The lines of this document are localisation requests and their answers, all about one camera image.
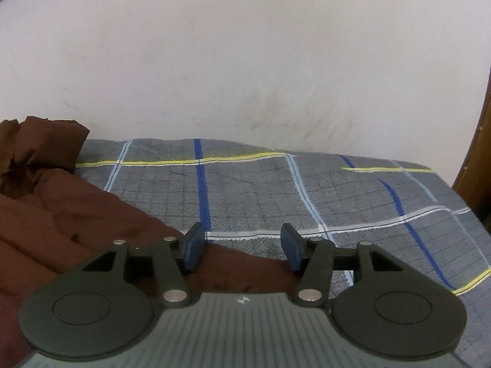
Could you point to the maroon puffer jacket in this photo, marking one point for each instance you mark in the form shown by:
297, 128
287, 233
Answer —
69, 218

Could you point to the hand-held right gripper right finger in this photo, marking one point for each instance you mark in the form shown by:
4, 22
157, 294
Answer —
291, 246

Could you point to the grey plaid bedsheet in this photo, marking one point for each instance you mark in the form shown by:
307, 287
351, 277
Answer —
345, 207

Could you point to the brown wooden door frame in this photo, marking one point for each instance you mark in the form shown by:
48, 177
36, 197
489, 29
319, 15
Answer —
473, 168

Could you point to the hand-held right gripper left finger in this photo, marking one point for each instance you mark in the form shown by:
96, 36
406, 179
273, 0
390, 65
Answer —
195, 245

